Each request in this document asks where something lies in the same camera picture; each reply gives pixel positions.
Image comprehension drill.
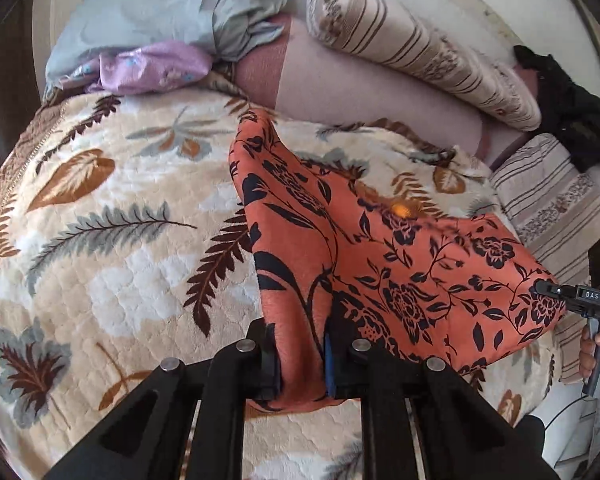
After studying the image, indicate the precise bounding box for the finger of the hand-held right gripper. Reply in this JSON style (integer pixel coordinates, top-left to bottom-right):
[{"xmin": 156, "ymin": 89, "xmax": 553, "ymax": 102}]
[{"xmin": 534, "ymin": 280, "xmax": 580, "ymax": 312}]

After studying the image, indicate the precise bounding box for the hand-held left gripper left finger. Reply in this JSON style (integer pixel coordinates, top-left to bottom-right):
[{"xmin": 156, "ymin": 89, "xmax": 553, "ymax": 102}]
[{"xmin": 45, "ymin": 319, "xmax": 287, "ymax": 480}]

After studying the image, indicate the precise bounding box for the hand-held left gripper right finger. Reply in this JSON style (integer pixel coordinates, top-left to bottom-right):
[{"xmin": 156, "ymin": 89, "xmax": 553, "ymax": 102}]
[{"xmin": 322, "ymin": 316, "xmax": 561, "ymax": 480}]

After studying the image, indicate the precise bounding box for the orange floral blouse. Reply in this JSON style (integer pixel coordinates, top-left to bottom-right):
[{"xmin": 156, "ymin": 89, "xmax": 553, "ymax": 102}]
[{"xmin": 228, "ymin": 109, "xmax": 567, "ymax": 413}]

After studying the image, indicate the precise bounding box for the person's right hand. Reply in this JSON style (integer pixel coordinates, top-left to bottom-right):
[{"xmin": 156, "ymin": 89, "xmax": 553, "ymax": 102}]
[{"xmin": 579, "ymin": 322, "xmax": 600, "ymax": 386}]

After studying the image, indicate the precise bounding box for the striped floral cushion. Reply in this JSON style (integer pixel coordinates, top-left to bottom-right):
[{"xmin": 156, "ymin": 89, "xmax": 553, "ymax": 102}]
[{"xmin": 489, "ymin": 132, "xmax": 600, "ymax": 378}]

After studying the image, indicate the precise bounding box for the black cloth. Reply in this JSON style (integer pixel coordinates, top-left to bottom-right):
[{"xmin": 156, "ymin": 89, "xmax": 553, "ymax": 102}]
[{"xmin": 512, "ymin": 45, "xmax": 600, "ymax": 173}]

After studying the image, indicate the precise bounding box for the leaf print quilted blanket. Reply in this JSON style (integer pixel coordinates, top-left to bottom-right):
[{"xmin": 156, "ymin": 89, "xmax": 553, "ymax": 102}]
[{"xmin": 0, "ymin": 89, "xmax": 573, "ymax": 480}]

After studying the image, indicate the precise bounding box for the striped bolster pillow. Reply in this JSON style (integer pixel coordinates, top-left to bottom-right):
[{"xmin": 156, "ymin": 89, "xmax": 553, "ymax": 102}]
[{"xmin": 306, "ymin": 0, "xmax": 542, "ymax": 133}]

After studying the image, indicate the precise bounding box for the pink bed sheet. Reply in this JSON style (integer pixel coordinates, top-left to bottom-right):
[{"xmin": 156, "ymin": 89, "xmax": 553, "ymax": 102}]
[{"xmin": 234, "ymin": 14, "xmax": 548, "ymax": 167}]

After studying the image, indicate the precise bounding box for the purple floral cloth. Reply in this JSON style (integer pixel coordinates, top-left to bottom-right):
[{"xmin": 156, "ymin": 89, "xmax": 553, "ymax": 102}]
[{"xmin": 62, "ymin": 40, "xmax": 216, "ymax": 97}]

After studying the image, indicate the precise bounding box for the grey pillow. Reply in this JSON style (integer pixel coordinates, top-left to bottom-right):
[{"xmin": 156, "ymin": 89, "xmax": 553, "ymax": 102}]
[{"xmin": 45, "ymin": 0, "xmax": 299, "ymax": 97}]

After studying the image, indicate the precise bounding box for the brown wooden frame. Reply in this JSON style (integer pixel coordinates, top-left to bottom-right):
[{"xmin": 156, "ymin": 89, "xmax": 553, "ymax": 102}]
[{"xmin": 0, "ymin": 0, "xmax": 51, "ymax": 161}]

